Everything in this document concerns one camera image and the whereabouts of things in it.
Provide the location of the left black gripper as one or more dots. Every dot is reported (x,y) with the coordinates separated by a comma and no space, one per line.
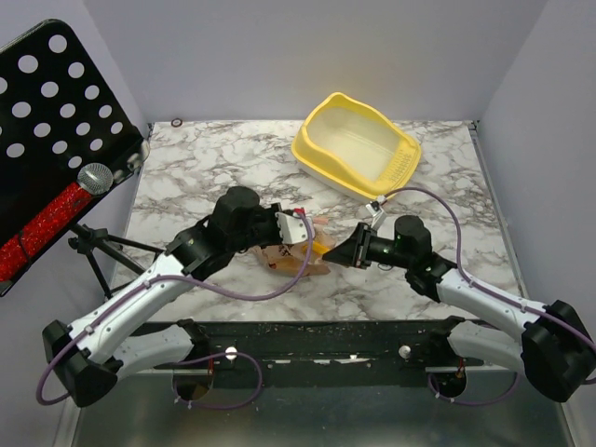
(276,208)

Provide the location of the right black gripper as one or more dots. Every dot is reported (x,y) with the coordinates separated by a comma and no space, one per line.
(364,246)

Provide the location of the pink cat litter bag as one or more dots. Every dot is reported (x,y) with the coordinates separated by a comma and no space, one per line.
(288,259)

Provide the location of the yellow plastic litter scoop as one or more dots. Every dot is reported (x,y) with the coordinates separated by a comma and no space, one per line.
(319,249)

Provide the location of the yellow plastic litter box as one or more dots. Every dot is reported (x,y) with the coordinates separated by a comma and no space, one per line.
(354,149)

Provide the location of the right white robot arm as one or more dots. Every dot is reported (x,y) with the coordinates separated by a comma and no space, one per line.
(548,344)

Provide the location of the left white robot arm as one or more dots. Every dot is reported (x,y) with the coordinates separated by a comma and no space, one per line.
(91,354)

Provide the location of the red glitter microphone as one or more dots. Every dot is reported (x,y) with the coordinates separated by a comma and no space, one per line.
(93,180)

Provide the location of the black perforated music stand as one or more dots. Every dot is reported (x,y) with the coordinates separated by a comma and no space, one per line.
(58,114)

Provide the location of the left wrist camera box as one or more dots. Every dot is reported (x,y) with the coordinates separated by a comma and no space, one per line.
(293,226)

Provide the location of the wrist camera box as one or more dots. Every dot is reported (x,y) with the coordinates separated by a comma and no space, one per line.
(293,226)
(378,214)

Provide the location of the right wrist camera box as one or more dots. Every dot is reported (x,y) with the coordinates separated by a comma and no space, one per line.
(378,214)

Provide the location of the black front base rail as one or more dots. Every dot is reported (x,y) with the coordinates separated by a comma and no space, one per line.
(316,354)

